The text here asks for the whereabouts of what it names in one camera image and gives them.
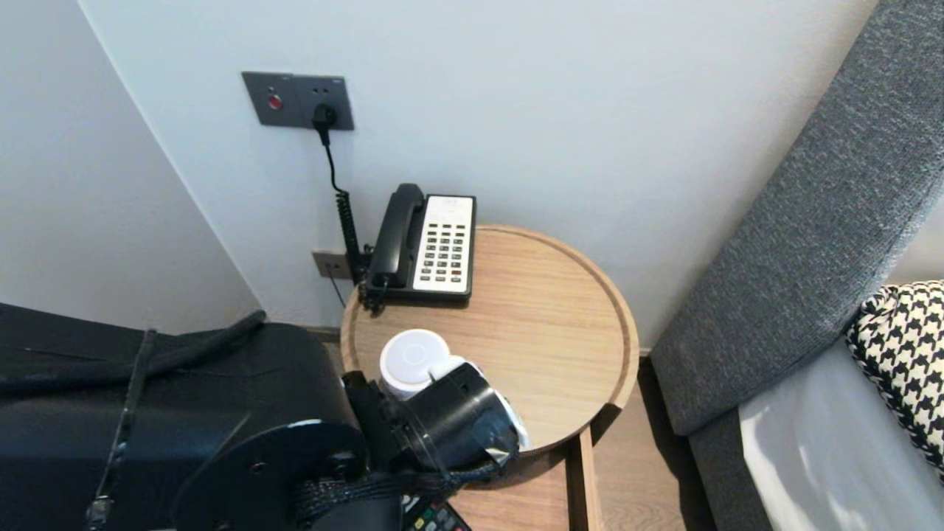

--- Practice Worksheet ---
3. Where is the curved wooden table drawer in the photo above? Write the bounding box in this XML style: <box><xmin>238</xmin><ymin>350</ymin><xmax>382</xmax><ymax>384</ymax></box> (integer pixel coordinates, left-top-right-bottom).
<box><xmin>442</xmin><ymin>428</ymin><xmax>602</xmax><ymax>531</ymax></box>

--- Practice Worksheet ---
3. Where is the grey wall power socket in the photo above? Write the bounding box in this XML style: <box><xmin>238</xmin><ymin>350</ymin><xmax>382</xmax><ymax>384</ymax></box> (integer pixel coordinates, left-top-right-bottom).
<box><xmin>292</xmin><ymin>75</ymin><xmax>355</xmax><ymax>133</ymax></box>

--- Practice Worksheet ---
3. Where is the grey upholstered bed frame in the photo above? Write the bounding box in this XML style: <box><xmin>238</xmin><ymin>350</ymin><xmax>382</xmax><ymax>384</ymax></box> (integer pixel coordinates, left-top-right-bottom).
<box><xmin>686</xmin><ymin>408</ymin><xmax>777</xmax><ymax>531</ymax></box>

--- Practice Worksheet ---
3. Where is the white bed sheet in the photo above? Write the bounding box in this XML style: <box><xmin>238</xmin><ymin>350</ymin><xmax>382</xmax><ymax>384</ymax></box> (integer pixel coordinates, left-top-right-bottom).
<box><xmin>737</xmin><ymin>336</ymin><xmax>944</xmax><ymax>531</ymax></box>

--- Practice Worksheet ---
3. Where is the black braided left wrist cable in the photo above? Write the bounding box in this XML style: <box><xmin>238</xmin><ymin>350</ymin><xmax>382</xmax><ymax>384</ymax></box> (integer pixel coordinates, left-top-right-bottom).
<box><xmin>291</xmin><ymin>457</ymin><xmax>510</xmax><ymax>528</ymax></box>

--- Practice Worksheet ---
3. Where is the round wooden side table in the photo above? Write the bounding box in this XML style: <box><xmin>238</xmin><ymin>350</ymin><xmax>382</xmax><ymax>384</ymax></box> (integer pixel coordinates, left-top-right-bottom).
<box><xmin>341</xmin><ymin>225</ymin><xmax>641</xmax><ymax>487</ymax></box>

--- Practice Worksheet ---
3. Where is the grey wall switch panel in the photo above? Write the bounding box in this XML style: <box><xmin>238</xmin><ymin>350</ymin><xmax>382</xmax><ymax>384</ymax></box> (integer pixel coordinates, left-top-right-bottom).
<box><xmin>242</xmin><ymin>72</ymin><xmax>298</xmax><ymax>128</ymax></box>

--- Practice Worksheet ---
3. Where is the black coiled power cable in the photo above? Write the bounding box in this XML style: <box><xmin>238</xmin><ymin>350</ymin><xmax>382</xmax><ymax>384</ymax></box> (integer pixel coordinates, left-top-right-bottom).
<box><xmin>313</xmin><ymin>105</ymin><xmax>368</xmax><ymax>285</ymax></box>

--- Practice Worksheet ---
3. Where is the beige low wall socket plate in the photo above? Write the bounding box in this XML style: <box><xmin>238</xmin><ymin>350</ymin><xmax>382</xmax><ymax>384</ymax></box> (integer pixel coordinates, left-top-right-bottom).
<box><xmin>311</xmin><ymin>250</ymin><xmax>355</xmax><ymax>281</ymax></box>

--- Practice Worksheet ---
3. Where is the grey upholstered headboard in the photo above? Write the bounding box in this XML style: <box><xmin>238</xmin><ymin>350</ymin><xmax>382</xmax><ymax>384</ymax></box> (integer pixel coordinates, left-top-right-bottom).
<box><xmin>648</xmin><ymin>0</ymin><xmax>944</xmax><ymax>437</ymax></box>

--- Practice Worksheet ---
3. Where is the houndstooth black white pillow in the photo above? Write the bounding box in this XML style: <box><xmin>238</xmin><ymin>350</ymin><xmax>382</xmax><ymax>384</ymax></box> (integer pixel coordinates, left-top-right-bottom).
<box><xmin>842</xmin><ymin>280</ymin><xmax>944</xmax><ymax>485</ymax></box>

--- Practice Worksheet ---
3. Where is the white round puck lamp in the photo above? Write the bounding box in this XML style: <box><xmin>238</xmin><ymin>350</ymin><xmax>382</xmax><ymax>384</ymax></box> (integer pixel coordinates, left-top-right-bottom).
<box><xmin>378</xmin><ymin>329</ymin><xmax>452</xmax><ymax>401</ymax></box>

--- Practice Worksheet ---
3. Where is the black coiled handset cord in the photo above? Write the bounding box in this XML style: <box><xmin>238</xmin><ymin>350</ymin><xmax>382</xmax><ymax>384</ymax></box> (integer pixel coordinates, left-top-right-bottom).
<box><xmin>358</xmin><ymin>276</ymin><xmax>392</xmax><ymax>318</ymax></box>

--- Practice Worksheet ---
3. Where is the black telephone handset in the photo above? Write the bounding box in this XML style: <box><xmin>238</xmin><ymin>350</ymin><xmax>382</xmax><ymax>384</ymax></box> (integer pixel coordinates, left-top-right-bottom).
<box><xmin>368</xmin><ymin>184</ymin><xmax>426</xmax><ymax>290</ymax></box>

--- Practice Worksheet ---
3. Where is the black TV remote control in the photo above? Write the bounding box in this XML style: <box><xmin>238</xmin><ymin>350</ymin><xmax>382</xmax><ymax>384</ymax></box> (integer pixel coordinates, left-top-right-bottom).
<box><xmin>404</xmin><ymin>500</ymin><xmax>473</xmax><ymax>531</ymax></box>

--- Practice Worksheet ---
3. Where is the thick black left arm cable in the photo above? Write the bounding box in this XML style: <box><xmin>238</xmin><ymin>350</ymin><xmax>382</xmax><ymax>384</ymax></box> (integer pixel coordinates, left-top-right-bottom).
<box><xmin>0</xmin><ymin>310</ymin><xmax>268</xmax><ymax>395</ymax></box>

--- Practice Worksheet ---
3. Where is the black and white desk telephone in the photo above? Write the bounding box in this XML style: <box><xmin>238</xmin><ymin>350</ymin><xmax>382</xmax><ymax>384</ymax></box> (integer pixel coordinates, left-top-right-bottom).
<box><xmin>367</xmin><ymin>194</ymin><xmax>478</xmax><ymax>305</ymax></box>

